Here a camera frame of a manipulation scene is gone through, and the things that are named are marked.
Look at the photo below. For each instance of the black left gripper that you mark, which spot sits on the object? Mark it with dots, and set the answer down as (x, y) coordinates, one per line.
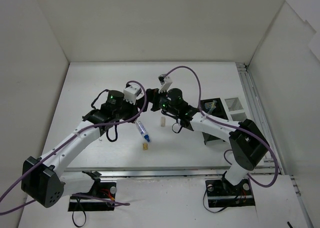
(141, 103)

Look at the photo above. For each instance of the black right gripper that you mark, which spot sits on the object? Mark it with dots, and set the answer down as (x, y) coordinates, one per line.
(155, 100)

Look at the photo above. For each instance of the beige eraser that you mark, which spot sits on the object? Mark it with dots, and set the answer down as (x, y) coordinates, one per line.
(163, 121)

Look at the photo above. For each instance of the clear glue bottle blue cap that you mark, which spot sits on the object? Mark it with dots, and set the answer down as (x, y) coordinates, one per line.
(142, 131)

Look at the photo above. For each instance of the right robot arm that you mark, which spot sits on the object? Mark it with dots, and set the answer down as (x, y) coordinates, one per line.
(247, 143)

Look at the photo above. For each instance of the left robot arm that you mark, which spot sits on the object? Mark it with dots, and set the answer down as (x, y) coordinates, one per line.
(44, 179)

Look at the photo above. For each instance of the white slotted container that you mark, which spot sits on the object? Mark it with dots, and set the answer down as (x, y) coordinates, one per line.
(235, 110)

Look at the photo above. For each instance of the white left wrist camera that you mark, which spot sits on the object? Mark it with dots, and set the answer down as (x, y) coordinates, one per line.
(131, 93)

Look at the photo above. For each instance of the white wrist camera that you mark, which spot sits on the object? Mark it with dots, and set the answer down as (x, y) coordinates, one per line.
(131, 93)
(165, 82)

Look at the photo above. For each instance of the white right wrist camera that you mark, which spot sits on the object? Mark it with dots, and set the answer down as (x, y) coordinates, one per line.
(165, 82)

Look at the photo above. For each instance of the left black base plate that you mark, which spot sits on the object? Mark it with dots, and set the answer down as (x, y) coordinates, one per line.
(106, 190)

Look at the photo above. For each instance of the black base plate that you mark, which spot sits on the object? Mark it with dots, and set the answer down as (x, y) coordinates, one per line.
(106, 190)
(217, 196)

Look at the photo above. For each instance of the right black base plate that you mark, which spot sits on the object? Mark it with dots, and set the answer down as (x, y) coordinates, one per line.
(217, 196)

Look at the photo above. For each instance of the aluminium rail frame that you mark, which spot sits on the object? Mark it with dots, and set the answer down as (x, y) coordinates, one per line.
(247, 143)

